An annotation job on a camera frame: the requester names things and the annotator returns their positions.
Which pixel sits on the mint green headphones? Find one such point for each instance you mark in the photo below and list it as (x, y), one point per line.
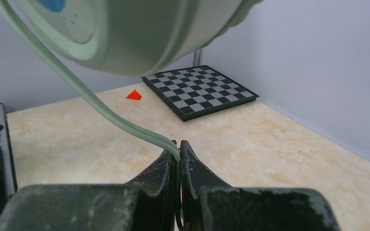
(131, 38)

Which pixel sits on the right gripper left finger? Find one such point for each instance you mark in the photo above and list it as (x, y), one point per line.
(145, 203)

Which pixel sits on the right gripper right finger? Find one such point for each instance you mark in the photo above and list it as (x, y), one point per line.
(211, 204)

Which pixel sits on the small red block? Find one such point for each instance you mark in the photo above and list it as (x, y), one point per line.
(134, 95)

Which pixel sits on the black white checkerboard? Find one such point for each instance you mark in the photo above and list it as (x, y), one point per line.
(199, 91)

